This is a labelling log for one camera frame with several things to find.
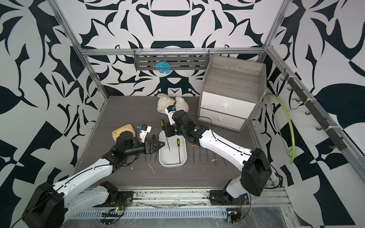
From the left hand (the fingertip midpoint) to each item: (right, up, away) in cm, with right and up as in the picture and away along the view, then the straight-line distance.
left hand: (162, 142), depth 76 cm
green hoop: (+60, +6, -11) cm, 61 cm away
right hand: (0, +9, +1) cm, 9 cm away
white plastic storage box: (+5, -10, +14) cm, 18 cm away
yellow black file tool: (-6, -12, +14) cm, 19 cm away
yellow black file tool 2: (+17, -6, +18) cm, 25 cm away
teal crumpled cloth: (-1, +45, +14) cm, 48 cm away
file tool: (0, +8, 0) cm, 8 cm away
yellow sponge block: (-33, +2, +19) cm, 38 cm away
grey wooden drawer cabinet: (+39, +28, +6) cm, 49 cm away
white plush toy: (-3, +23, +25) cm, 34 cm away
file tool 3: (-9, -2, +20) cm, 22 cm away
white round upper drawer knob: (+35, +19, +7) cm, 40 cm away
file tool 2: (+8, -7, +16) cm, 19 cm away
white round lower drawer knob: (+35, +11, +18) cm, 40 cm away
